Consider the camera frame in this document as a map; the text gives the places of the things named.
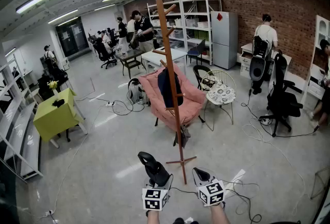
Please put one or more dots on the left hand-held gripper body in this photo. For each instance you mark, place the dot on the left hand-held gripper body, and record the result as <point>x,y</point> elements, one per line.
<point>154,198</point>

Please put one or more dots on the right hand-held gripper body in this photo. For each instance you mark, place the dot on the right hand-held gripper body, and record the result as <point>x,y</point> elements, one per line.
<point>211,193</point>

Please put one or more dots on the brown wooden coat rack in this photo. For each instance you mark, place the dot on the brown wooden coat rack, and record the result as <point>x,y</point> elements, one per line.
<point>166,45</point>

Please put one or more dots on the person's left forearm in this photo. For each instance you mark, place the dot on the person's left forearm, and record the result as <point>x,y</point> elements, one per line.
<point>154,217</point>

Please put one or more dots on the person's right forearm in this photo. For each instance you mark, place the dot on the person's right forearm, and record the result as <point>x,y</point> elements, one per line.
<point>220,215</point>

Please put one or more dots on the person's left black shoe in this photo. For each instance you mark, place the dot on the person's left black shoe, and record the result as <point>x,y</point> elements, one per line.
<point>178,221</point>

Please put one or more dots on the person's black shoe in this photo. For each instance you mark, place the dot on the person's black shoe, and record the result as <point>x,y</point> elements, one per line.
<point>194,222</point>
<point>178,221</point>

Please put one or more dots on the person's right black shoe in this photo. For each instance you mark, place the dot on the person's right black shoe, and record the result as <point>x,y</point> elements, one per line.
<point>194,222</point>

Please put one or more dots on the grey hanging cloth bag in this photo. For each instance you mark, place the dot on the grey hanging cloth bag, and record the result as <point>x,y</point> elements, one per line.
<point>183,136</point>

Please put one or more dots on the pink sofa chair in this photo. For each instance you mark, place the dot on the pink sofa chair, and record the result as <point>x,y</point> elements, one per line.
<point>190,99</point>

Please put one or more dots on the floral seat cushion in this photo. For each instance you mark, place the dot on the floral seat cushion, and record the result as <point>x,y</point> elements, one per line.
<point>221,94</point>

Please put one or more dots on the grey backpack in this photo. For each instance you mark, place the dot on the grey backpack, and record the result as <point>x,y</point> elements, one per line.
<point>135,91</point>

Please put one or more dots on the floral back cushion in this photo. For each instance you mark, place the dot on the floral back cushion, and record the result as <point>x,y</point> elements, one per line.
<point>210,81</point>

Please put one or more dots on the navy blue hanging bag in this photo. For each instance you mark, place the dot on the navy blue hanging bag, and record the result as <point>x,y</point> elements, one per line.
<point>167,86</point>

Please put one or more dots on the black wicker chair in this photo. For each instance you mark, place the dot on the black wicker chair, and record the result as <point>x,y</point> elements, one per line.
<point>197,73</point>

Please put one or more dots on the black office chair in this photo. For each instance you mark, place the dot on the black office chair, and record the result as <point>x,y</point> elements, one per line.
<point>104,55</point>
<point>282,104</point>

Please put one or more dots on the green covered table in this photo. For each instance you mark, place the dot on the green covered table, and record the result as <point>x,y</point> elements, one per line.
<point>54,117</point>

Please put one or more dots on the white desk with drawers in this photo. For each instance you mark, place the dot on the white desk with drawers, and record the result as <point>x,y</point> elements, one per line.
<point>245,68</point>

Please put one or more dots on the grey and black round pod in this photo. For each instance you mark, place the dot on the grey and black round pod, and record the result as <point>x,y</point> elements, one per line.
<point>257,69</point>

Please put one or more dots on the black crumpled cloth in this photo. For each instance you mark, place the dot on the black crumpled cloth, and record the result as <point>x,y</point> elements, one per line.
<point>58,103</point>

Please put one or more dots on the black chair with blue seat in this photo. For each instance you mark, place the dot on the black chair with blue seat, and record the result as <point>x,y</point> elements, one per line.
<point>196,51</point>

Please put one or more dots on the white table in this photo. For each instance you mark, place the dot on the white table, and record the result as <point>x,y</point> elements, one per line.
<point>154,56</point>

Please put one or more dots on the dark glass coffee table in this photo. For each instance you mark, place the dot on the dark glass coffee table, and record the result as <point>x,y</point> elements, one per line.
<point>129,55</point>

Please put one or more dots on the silver refrigerator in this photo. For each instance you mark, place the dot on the silver refrigerator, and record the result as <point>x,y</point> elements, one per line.
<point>224,45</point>

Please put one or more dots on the yellow flower vase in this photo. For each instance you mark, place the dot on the yellow flower vase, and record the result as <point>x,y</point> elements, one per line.
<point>53,85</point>

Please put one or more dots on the green storage boxes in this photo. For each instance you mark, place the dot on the green storage boxes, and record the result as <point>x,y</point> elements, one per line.
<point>201,35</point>

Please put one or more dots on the group of white storage bins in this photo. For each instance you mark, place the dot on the group of white storage bins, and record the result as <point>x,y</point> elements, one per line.
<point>192,23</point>

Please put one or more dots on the red diamond sticker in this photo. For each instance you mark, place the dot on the red diamond sticker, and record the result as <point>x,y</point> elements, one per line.
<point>219,17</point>

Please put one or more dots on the black double door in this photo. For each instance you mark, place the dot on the black double door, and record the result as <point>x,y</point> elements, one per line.
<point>72,37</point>

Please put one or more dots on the white hutch cabinet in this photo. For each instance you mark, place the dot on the white hutch cabinet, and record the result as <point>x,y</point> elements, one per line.
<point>322,26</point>

